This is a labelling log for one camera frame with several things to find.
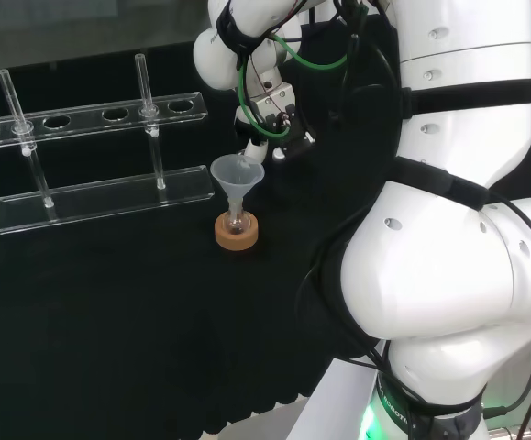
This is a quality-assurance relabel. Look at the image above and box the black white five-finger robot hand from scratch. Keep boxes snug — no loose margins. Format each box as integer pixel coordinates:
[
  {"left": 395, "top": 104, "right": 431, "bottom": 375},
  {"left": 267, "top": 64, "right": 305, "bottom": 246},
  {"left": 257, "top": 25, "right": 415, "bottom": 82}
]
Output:
[{"left": 234, "top": 82, "right": 317, "bottom": 162}]

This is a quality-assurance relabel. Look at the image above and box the translucent plastic funnel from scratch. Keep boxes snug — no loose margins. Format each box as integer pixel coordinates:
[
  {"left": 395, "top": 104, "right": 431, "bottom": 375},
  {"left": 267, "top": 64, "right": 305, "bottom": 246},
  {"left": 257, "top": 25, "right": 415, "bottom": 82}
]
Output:
[{"left": 209, "top": 154, "right": 266, "bottom": 216}]

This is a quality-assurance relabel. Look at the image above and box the clear acrylic funnel stand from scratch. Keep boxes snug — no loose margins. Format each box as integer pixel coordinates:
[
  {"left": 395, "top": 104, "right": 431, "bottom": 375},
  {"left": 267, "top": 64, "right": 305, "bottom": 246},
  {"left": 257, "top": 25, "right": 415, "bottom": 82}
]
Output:
[{"left": 0, "top": 53, "right": 216, "bottom": 237}]

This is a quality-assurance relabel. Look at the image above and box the small round-bottom glass flask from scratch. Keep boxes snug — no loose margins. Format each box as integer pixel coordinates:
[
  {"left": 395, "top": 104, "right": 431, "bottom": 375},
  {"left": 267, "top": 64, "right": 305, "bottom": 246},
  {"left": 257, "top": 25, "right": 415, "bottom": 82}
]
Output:
[{"left": 226, "top": 201, "right": 249, "bottom": 236}]

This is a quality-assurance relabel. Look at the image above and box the black bench cloth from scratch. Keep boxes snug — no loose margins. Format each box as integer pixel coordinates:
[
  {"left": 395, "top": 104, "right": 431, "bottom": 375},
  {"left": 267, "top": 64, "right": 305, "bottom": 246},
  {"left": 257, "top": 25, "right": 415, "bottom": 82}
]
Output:
[{"left": 0, "top": 13, "right": 531, "bottom": 436}]

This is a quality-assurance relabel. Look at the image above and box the green cable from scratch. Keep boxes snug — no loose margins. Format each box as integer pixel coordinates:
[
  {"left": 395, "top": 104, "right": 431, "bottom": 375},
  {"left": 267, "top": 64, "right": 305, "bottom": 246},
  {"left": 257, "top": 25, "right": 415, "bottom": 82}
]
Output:
[{"left": 237, "top": 27, "right": 362, "bottom": 144}]

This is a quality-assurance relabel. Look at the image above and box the cork ring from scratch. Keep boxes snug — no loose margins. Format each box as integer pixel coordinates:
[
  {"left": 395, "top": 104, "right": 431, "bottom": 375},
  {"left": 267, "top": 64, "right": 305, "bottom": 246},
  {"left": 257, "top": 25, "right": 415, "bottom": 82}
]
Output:
[{"left": 214, "top": 213, "right": 260, "bottom": 252}]

